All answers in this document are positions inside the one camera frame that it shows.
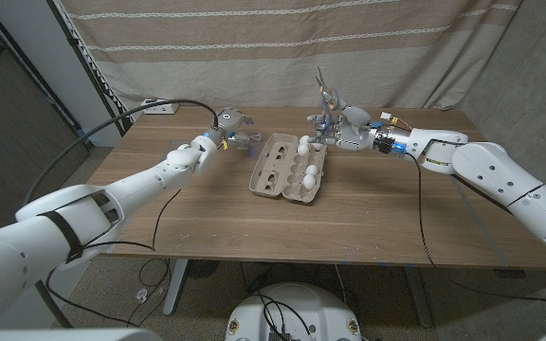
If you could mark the grey cardboard egg carton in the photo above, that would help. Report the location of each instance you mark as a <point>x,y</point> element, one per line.
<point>273,170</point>

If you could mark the black slanted frame post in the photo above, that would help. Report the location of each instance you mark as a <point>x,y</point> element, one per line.
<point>81,57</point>

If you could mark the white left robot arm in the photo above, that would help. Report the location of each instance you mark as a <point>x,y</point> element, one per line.
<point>135,182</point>

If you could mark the black ribbed round object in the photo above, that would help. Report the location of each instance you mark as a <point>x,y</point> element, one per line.
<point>204,267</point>

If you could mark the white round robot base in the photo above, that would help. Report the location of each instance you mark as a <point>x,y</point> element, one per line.
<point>320,312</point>

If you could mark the white table leg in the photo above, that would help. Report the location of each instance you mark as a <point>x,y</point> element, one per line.
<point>420,298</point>
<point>176,284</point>

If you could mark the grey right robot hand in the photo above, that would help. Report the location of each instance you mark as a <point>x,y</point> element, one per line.
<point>353,132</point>

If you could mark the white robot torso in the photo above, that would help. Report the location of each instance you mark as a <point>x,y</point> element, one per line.
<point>64,335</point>

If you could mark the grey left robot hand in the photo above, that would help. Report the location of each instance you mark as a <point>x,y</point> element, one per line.
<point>229,118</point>

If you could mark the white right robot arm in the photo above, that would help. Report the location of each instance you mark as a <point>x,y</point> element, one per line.
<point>491,170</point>

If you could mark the white power strip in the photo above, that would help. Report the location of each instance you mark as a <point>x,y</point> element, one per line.
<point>169,110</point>

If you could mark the small white plug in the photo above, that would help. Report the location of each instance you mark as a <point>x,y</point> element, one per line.
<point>141,296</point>

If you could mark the beige striped curtain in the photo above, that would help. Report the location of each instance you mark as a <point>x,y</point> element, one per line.
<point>396,47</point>

